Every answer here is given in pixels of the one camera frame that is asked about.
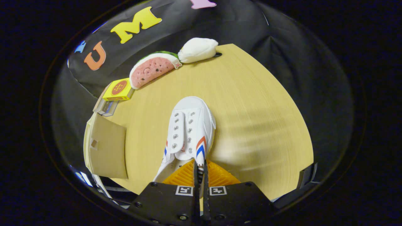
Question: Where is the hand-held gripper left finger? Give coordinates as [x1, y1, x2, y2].
[127, 159, 200, 226]

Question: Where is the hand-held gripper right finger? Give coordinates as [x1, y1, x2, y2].
[203, 159, 275, 226]

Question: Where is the white canvas shoe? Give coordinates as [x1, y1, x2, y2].
[153, 96, 216, 183]

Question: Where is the beige storage box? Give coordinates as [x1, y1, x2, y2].
[83, 112, 128, 179]

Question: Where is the computer screen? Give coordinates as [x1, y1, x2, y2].
[74, 171, 95, 189]

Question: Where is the blue book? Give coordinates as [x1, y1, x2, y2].
[100, 100, 120, 117]

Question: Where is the yellow book with red circle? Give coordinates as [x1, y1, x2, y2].
[102, 78, 135, 101]

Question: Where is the beige book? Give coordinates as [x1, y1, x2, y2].
[93, 91, 109, 113]

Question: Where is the watermelon slice plush toy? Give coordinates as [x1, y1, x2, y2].
[129, 51, 182, 90]

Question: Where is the white plush toy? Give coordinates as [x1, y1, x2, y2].
[178, 38, 222, 63]

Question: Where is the black backdrop cloth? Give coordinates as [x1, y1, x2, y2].
[50, 0, 354, 203]

